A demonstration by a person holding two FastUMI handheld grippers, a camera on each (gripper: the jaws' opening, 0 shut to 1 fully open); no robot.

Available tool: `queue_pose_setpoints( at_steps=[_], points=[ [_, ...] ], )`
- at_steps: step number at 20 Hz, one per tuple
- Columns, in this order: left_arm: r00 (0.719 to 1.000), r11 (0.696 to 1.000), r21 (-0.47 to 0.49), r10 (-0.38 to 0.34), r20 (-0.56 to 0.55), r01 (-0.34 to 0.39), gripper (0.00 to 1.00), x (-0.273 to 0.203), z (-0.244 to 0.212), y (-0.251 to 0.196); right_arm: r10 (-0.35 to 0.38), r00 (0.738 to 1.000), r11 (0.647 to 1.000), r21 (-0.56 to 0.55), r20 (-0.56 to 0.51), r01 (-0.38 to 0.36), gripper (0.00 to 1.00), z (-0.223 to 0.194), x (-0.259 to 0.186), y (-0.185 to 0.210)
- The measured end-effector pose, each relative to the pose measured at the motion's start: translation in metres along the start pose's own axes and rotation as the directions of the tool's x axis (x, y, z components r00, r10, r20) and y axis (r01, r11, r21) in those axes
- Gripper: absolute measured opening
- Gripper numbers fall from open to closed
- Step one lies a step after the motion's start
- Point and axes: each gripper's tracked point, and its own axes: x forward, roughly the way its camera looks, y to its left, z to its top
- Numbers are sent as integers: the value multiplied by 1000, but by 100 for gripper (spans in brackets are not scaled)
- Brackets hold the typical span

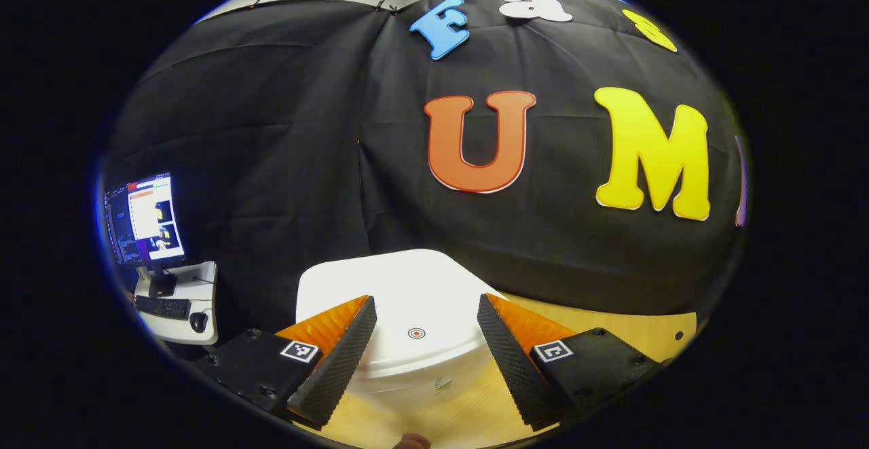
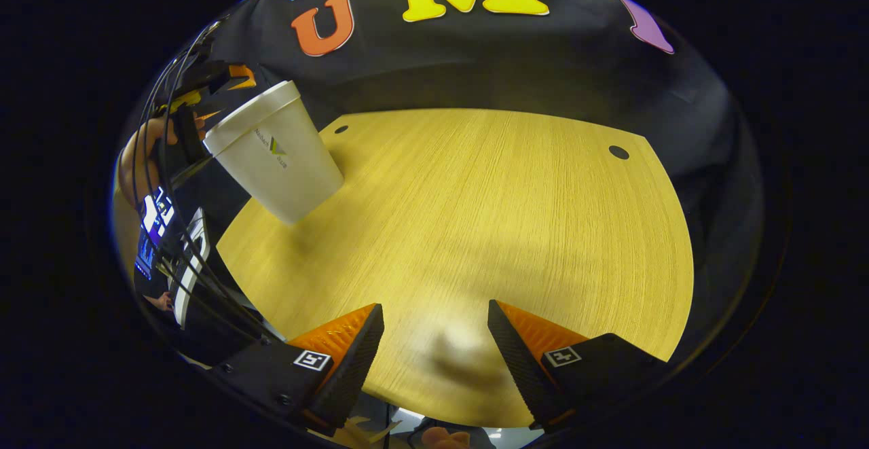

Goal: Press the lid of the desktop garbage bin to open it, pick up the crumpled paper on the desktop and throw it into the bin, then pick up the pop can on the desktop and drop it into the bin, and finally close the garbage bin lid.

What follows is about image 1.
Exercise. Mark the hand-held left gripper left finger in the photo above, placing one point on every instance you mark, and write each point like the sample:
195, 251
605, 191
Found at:
339, 367

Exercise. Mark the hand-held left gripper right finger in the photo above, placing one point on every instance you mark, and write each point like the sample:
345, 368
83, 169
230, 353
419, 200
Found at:
509, 361

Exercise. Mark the white desktop garbage bin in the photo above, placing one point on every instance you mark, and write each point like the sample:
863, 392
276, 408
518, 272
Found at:
421, 293

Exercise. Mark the wooden desktop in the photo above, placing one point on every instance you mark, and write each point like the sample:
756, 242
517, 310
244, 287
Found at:
645, 337

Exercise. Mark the black computer mouse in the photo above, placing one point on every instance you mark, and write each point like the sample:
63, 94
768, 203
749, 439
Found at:
198, 322

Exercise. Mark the white side table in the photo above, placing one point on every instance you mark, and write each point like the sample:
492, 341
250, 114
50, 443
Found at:
207, 286

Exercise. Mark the black keyboard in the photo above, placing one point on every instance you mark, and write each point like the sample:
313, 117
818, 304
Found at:
163, 307

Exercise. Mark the computer monitor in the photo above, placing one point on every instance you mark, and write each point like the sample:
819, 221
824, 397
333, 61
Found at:
146, 218

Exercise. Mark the black backdrop cloth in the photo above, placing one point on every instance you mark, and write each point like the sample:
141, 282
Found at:
271, 130

